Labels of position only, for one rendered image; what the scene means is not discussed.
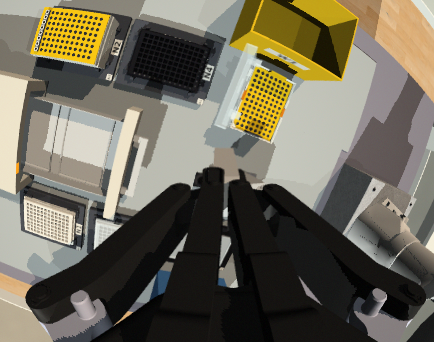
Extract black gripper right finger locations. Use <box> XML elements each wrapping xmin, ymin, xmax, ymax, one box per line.
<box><xmin>224</xmin><ymin>148</ymin><xmax>426</xmax><ymax>342</ymax></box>

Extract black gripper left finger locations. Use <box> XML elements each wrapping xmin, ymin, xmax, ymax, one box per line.
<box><xmin>25</xmin><ymin>148</ymin><xmax>226</xmax><ymax>342</ymax></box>

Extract yellow open-top bin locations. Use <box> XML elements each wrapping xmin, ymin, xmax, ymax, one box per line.
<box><xmin>229</xmin><ymin>0</ymin><xmax>359</xmax><ymax>81</ymax></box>

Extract blue open-top bin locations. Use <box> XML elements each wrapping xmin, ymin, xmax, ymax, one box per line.
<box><xmin>149</xmin><ymin>270</ymin><xmax>226</xmax><ymax>301</ymax></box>

